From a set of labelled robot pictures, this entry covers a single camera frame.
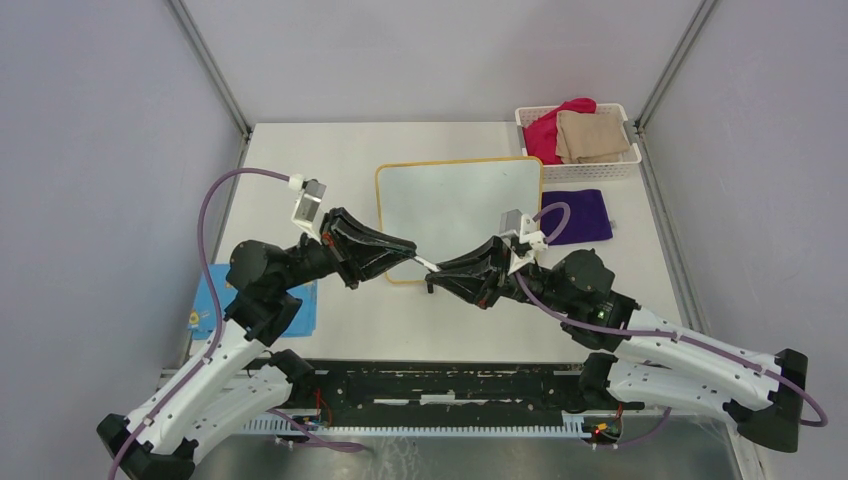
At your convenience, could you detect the red cloth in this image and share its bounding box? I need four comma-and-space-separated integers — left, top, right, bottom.
523, 98, 597, 165

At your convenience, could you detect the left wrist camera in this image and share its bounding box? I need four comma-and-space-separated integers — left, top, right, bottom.
288, 175, 326, 241

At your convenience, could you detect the blue patterned cloth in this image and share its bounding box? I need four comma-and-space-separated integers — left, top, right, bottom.
187, 264, 318, 340

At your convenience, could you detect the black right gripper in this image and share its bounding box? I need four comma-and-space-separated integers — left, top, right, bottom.
426, 234, 573, 313

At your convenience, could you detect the purple cable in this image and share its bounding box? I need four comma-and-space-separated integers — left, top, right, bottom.
513, 201, 829, 450
105, 168, 296, 480

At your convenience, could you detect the yellow framed whiteboard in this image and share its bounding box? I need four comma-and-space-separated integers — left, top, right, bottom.
375, 156, 543, 263

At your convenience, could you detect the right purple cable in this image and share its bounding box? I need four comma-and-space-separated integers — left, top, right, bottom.
513, 201, 829, 450

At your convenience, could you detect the purple cloth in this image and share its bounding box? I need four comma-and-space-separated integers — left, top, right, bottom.
542, 189, 613, 246

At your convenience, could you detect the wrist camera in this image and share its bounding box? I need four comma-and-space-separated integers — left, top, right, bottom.
498, 209, 548, 261
288, 175, 326, 241

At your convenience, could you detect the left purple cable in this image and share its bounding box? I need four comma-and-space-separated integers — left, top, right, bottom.
105, 168, 296, 480

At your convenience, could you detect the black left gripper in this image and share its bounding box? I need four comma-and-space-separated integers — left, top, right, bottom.
276, 206, 417, 291

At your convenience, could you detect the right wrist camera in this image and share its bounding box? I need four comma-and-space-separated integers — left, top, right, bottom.
498, 209, 548, 261

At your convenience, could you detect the red capped whiteboard marker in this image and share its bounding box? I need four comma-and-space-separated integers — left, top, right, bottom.
412, 255, 441, 272

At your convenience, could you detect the white perforated basket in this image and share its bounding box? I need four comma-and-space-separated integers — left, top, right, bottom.
514, 103, 643, 184

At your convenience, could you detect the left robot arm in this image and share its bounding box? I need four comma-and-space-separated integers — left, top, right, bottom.
97, 208, 417, 479

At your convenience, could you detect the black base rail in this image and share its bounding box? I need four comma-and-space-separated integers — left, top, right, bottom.
245, 358, 645, 429

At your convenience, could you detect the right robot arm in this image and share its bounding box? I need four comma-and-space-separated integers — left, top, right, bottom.
426, 237, 808, 453

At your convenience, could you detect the beige cloth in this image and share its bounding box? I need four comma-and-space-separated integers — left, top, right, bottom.
555, 110, 631, 164

